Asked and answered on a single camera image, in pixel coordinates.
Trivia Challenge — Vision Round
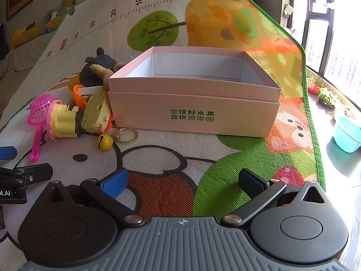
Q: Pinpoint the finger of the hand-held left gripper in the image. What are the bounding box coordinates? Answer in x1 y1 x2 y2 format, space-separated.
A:
0 146 16 160
0 163 53 186

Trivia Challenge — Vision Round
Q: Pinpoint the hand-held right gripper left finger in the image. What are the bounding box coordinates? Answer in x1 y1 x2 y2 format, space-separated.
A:
39 168 144 228

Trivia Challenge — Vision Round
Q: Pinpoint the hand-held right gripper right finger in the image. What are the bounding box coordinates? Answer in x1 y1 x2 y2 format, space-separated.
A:
221 169 328 228

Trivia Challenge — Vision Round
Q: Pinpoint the yellow bell keychain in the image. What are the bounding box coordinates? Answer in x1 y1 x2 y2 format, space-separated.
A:
97 127 139 151

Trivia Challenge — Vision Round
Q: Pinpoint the pink toy net scoop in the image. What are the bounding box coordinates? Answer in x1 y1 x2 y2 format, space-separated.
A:
27 95 57 162

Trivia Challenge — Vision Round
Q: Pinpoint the yellow and pink toy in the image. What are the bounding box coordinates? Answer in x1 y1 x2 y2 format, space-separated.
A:
45 99 83 142

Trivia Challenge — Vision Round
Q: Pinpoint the pale yellow plastic toy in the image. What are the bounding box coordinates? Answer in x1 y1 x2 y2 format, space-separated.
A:
81 91 111 133

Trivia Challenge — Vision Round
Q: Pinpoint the orange toy cup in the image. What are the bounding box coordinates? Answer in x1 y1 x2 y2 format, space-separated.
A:
73 84 89 109

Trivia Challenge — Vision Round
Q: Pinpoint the white plastic piece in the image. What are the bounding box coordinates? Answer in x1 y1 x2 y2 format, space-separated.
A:
80 85 104 99

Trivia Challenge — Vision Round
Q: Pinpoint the pink cardboard box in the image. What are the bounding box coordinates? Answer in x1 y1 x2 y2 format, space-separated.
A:
107 46 282 138

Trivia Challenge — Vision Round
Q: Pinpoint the brown plush toy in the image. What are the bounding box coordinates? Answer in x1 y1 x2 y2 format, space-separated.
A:
90 61 126 90

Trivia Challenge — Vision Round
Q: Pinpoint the black plush toy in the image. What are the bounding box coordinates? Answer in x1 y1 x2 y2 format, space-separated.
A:
79 47 119 87

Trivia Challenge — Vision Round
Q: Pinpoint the cartoon printed play mat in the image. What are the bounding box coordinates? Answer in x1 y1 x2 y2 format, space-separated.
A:
0 0 327 271

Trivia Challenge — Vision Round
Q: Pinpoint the grey sofa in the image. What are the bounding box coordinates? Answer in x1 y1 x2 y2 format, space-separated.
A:
0 20 57 130

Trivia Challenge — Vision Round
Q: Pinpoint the teal plastic basin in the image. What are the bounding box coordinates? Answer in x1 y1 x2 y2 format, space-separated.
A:
333 116 361 153

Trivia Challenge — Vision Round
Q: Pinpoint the small plant in red pot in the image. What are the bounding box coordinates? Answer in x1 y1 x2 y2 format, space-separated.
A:
307 73 325 93

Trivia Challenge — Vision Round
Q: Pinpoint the yellow pillow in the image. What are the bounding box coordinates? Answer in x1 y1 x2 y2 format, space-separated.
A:
45 19 61 33
11 26 40 47

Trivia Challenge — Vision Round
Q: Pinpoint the black window frame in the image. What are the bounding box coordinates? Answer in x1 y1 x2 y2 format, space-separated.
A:
279 0 361 91

